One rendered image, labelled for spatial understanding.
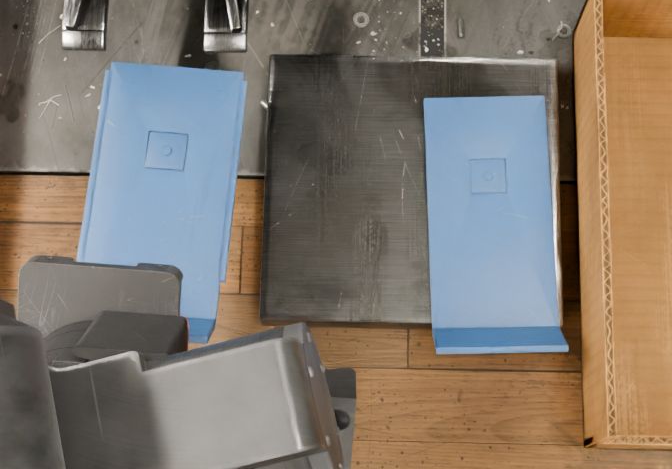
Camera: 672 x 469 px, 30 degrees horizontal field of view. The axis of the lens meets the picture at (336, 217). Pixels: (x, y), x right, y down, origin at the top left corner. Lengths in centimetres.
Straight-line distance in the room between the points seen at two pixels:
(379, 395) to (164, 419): 33
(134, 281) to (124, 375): 12
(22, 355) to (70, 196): 40
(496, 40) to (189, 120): 21
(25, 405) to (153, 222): 29
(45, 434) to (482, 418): 39
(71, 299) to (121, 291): 2
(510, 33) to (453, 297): 17
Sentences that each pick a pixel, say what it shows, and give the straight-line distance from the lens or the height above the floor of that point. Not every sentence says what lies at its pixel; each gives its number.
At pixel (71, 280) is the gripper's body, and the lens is 52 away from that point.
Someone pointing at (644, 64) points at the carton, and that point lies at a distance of 78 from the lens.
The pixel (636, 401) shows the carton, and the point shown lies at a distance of 73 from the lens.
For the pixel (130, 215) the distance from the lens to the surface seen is 64.
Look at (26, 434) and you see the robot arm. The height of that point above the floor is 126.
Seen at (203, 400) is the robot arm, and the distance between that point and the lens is 39.
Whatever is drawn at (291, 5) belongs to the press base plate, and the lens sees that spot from 78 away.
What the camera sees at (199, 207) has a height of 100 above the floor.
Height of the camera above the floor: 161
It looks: 75 degrees down
